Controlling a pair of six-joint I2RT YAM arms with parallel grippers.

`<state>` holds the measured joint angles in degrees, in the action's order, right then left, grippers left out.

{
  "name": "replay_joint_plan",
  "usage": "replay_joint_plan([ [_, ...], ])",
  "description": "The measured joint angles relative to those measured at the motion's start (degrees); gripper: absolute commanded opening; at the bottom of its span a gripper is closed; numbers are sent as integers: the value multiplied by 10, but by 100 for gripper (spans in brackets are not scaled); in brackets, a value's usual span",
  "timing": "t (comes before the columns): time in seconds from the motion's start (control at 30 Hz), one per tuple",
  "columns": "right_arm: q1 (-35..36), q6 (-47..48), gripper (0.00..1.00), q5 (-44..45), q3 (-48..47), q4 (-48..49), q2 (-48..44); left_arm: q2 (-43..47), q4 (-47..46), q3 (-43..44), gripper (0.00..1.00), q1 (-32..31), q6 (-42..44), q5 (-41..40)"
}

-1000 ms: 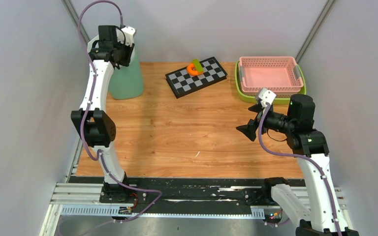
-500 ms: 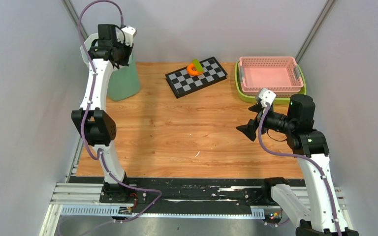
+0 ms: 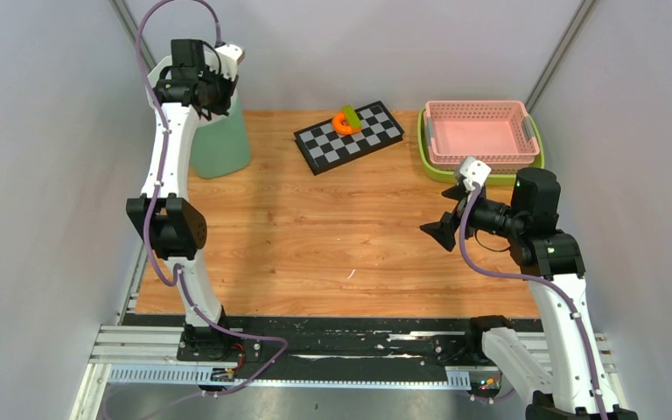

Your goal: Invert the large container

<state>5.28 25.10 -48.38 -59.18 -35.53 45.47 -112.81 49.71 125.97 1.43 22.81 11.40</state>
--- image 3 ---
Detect pink perforated basket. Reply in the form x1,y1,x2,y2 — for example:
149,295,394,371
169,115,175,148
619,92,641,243
423,101,541,169

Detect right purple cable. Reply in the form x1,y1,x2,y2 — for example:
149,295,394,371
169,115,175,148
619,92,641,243
458,184,610,420

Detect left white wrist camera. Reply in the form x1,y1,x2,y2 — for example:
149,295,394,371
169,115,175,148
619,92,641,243
214,44,245,81

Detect green block toy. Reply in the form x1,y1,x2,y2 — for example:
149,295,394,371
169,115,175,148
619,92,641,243
341,105,361,131

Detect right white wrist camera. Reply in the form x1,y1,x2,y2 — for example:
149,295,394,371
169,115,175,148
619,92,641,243
454,156,492,192

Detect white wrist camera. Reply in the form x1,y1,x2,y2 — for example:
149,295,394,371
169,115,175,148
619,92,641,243
454,156,492,192
214,44,245,81

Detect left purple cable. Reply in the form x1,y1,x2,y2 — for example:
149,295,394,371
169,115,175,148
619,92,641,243
134,0,289,401

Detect aluminium frame rails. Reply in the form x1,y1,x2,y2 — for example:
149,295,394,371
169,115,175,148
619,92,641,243
71,244,628,419

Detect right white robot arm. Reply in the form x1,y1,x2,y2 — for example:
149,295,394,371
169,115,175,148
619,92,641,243
421,159,638,419

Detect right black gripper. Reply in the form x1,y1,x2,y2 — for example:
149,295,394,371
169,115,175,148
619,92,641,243
419,183,524,251

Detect green plastic bin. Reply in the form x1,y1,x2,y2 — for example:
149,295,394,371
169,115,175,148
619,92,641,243
190,93,252,179

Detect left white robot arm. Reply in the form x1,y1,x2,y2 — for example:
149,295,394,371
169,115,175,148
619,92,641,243
126,39,245,362

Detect black white checkerboard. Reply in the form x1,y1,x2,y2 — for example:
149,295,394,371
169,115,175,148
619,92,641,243
293,101,404,175

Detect orange ring toy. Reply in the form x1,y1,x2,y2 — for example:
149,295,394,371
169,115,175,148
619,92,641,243
331,112,361,136

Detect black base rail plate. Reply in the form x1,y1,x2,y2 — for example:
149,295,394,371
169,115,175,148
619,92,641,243
121,313,546,387

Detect purple cable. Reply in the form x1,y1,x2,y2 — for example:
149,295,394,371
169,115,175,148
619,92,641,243
458,184,610,420
134,0,289,401

